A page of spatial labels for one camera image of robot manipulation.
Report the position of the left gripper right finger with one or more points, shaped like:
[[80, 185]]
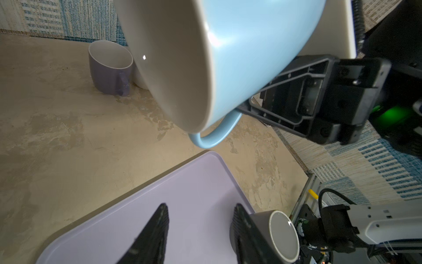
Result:
[[248, 243]]

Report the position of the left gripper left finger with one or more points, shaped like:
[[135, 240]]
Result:
[[150, 245]]

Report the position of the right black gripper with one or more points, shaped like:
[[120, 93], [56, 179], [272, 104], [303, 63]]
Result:
[[322, 97]]

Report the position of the grey mug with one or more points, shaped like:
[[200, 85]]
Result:
[[279, 232]]

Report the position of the light blue mug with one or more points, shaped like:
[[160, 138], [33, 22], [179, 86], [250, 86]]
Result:
[[202, 59]]

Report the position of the cream mug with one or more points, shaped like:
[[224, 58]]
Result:
[[137, 78]]

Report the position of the purple mug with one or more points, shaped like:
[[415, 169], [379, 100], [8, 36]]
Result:
[[110, 67]]

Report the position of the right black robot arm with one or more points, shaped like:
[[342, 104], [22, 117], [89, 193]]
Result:
[[397, 117]]

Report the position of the lavender plastic tray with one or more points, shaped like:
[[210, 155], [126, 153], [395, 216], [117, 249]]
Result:
[[183, 217]]

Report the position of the white yellow pen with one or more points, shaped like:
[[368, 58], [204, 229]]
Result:
[[313, 194]]

